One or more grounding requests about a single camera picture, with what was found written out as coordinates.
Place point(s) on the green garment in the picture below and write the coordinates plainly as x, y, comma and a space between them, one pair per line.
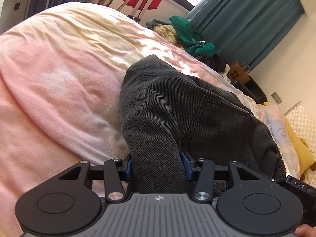
191, 39

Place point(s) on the black armchair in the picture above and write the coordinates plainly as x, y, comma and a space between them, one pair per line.
251, 89

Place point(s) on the wall socket plate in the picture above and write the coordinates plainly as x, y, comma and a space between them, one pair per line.
276, 98

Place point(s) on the pale yellow knit garment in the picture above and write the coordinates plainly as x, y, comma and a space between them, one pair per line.
167, 32

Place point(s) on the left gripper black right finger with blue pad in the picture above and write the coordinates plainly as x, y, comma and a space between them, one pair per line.
202, 172

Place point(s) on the white quilted headboard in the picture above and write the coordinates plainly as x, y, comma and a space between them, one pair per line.
303, 124

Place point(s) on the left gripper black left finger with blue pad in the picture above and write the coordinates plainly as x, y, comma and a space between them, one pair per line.
116, 171

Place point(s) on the black pants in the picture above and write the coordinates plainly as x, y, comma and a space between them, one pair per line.
164, 113

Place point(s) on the right teal curtain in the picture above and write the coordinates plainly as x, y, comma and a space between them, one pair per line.
245, 30

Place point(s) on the person's hand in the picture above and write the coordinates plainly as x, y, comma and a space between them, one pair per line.
305, 231

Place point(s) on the pink tie-dye bed sheet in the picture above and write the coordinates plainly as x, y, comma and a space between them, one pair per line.
61, 74

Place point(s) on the brown paper bag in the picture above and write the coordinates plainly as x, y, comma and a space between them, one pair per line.
239, 72

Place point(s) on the pastel pillow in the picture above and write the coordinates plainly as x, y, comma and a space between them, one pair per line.
275, 121

